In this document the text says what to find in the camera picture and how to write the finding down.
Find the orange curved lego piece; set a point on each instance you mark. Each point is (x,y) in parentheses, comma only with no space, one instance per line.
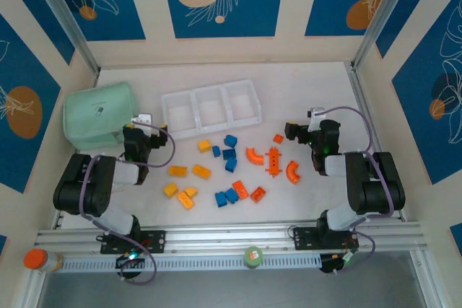
(253,156)
(292,174)

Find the small blue lego brick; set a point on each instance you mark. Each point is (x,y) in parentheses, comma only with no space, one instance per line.
(216,151)

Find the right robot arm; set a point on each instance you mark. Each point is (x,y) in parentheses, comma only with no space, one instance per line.
(379,185)

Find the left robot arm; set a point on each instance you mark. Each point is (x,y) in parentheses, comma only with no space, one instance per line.
(79,185)

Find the small orange lego brick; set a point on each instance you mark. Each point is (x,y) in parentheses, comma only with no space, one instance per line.
(278,138)

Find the mint green fabric pouch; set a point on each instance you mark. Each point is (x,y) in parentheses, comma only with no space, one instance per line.
(97,113)

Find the orange cross-shaped lego piece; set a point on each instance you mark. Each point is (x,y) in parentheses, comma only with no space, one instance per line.
(273,161)

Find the black base electronics box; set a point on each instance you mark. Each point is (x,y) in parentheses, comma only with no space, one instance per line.
(124,263)
(330,266)

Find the green round tape roll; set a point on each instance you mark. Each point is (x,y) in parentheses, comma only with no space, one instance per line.
(252,259)

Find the jar with orange lid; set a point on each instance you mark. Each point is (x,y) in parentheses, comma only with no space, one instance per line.
(36,260)

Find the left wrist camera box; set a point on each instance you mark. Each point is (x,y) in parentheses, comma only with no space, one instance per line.
(142,119)

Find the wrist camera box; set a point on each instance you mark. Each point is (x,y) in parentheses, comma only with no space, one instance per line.
(142,119)
(317,115)

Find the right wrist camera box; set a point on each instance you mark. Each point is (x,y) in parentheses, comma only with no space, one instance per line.
(317,115)

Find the aluminium side rail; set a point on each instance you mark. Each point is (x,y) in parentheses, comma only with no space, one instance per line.
(357,84)
(58,220)

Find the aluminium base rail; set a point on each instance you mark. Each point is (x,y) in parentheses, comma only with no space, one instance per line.
(231,236)

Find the aluminium frame post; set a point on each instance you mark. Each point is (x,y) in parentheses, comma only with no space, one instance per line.
(383,16)
(69,23)

